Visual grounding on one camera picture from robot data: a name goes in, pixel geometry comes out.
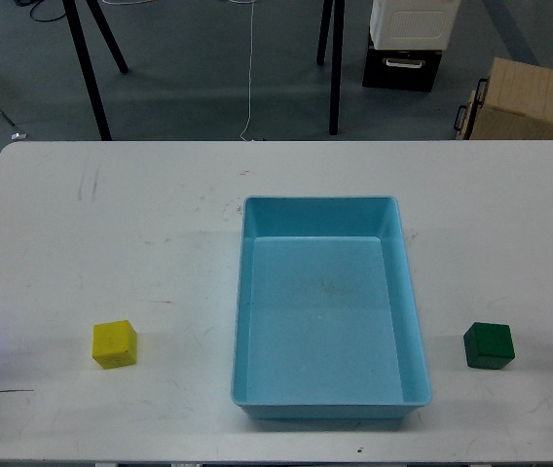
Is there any green cube block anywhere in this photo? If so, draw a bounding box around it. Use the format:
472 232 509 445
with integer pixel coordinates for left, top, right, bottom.
463 322 515 370

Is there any yellow cube block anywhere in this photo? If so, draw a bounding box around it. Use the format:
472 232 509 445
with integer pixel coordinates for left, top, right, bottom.
92 320 137 370

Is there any black drawer cabinet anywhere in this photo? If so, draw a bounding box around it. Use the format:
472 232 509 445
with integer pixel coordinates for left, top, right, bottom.
362 39 443 92

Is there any black stand leg left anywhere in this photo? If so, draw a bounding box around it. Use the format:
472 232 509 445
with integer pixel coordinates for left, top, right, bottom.
60 0 129 142

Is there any black stand leg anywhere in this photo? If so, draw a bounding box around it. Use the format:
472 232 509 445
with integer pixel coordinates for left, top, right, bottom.
60 0 129 142
315 0 346 136

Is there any light blue plastic bin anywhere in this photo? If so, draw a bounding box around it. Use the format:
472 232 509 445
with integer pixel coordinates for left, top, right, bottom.
232 197 432 419

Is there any black stand leg right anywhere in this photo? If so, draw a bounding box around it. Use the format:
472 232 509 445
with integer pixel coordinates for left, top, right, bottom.
315 0 346 136

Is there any white hanging cord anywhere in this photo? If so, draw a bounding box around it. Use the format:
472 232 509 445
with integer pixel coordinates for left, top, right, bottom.
231 0 258 142

